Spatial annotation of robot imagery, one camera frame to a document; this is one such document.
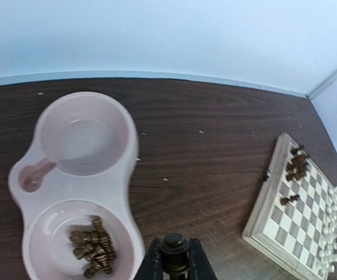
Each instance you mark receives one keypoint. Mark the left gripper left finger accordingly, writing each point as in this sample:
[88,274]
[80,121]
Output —
[151,267]

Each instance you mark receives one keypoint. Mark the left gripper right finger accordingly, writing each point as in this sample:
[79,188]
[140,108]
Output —
[199,265]

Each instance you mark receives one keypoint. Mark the dark chess piece tall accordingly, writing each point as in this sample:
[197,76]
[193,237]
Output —
[292,176]

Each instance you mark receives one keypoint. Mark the pile of dark chess pieces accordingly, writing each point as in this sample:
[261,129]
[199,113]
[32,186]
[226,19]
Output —
[96,247]

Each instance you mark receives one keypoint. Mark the wooden chess board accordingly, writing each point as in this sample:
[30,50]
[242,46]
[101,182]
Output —
[289,235]

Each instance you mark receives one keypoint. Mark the white chess pieces group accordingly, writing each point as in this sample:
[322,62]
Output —
[328,241]

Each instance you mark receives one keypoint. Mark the pink double pet bowl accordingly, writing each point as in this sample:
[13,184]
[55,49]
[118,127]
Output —
[78,166]

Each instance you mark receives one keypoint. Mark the right aluminium frame post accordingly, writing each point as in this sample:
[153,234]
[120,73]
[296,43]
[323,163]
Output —
[322,86]

